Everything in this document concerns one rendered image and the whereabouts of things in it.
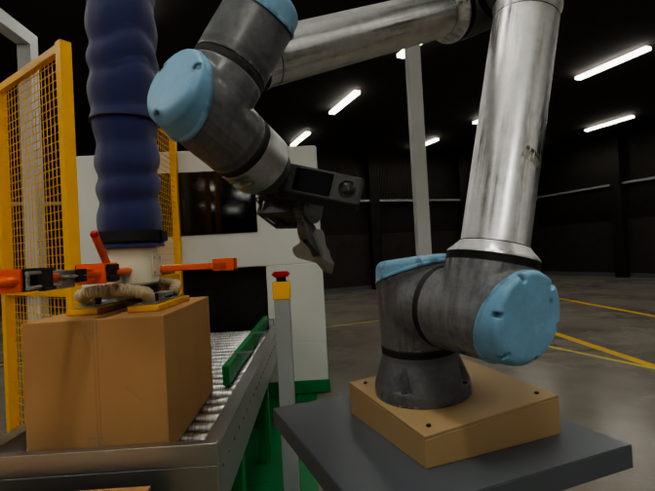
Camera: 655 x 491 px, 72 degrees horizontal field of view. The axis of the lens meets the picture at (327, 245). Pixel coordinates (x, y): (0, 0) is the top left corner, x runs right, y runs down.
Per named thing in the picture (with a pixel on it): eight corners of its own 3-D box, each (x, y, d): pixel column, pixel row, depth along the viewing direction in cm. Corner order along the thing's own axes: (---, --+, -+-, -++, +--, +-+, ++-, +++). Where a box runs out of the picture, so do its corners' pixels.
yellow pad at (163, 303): (164, 301, 175) (163, 288, 175) (190, 300, 176) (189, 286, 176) (127, 313, 141) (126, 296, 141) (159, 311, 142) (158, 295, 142)
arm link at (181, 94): (217, 37, 47) (171, 117, 44) (286, 114, 56) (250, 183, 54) (167, 44, 52) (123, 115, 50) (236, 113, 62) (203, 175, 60)
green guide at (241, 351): (263, 326, 355) (263, 315, 355) (277, 325, 355) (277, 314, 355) (222, 386, 195) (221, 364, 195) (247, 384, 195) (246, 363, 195)
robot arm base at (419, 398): (444, 367, 102) (441, 324, 102) (491, 398, 84) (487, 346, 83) (364, 381, 99) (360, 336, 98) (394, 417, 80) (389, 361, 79)
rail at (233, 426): (276, 345, 355) (274, 321, 355) (283, 344, 355) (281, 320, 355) (204, 514, 124) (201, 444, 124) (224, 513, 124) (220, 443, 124)
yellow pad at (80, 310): (114, 304, 175) (114, 291, 175) (140, 302, 175) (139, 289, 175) (65, 316, 141) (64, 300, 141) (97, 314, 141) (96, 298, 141)
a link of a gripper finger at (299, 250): (307, 271, 76) (290, 222, 72) (337, 272, 73) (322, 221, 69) (297, 282, 73) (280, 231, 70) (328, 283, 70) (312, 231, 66)
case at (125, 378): (116, 397, 188) (111, 301, 188) (212, 391, 190) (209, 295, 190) (26, 465, 128) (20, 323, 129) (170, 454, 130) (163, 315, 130)
